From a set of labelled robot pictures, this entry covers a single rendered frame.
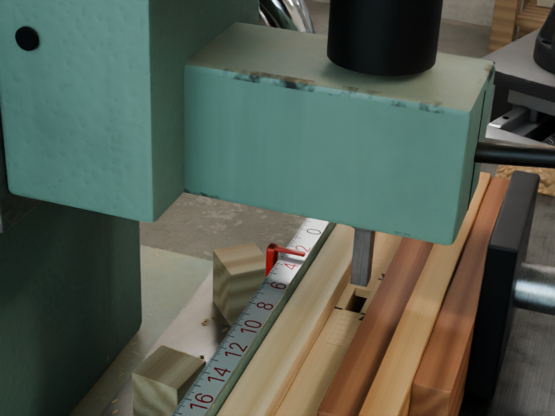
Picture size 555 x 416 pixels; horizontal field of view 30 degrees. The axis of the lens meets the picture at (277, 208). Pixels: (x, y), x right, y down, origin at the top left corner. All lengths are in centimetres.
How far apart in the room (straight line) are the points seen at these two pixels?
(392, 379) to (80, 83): 19
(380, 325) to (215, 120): 13
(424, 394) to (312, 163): 12
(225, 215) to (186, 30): 209
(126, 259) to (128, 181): 23
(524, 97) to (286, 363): 82
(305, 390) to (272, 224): 205
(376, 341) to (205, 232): 200
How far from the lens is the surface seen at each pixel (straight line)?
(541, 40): 128
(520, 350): 60
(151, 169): 48
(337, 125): 47
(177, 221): 254
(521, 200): 55
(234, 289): 75
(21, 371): 61
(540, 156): 49
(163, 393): 66
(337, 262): 56
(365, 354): 49
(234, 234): 249
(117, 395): 71
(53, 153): 50
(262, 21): 63
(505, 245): 51
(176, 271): 83
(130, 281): 72
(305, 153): 48
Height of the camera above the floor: 124
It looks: 28 degrees down
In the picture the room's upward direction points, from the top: 3 degrees clockwise
